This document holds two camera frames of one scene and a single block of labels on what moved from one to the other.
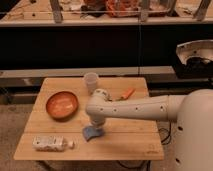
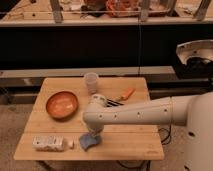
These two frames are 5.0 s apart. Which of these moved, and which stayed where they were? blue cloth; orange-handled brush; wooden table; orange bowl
Moved: blue cloth
Stayed: orange-handled brush; orange bowl; wooden table
